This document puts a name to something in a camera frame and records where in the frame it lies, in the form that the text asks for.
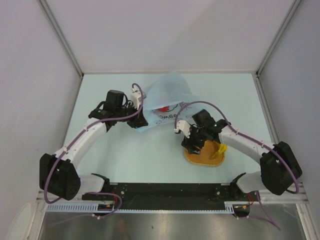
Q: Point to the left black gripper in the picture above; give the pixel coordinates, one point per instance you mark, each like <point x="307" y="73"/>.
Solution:
<point x="139" y="120"/>

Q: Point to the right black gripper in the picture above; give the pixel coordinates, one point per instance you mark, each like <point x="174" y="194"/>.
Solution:
<point x="188" y="143"/>

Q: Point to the yellow fake banana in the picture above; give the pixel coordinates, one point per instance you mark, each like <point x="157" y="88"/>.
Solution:
<point x="220" y="151"/>

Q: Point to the red fake fruit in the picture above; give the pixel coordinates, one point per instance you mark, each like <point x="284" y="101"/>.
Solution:
<point x="164" y="109"/>

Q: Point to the light blue plastic bag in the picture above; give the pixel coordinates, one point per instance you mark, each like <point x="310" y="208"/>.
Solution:
<point x="170" y="90"/>

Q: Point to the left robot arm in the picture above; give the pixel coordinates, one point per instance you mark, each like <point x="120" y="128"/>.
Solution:
<point x="58" y="172"/>

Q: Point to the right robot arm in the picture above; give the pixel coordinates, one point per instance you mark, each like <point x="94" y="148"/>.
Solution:
<point x="279" y="168"/>

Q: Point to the woven bamboo tray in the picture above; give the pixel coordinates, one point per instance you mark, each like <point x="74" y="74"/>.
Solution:
<point x="204" y="158"/>

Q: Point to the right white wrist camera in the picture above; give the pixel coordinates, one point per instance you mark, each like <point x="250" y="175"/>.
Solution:
<point x="184" y="127"/>

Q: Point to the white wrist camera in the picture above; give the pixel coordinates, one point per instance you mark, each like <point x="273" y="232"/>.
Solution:
<point x="137" y="97"/>
<point x="184" y="127"/>

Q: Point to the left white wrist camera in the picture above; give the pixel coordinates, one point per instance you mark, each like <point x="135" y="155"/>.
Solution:
<point x="137" y="97"/>

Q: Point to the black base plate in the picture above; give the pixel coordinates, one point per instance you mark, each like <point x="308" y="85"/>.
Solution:
<point x="179" y="202"/>

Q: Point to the white slotted cable duct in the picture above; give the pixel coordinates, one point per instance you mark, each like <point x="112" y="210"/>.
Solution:
<point x="104" y="208"/>

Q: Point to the aluminium frame rail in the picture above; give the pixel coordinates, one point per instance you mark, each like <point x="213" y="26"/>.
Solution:
<point x="207" y="191"/>

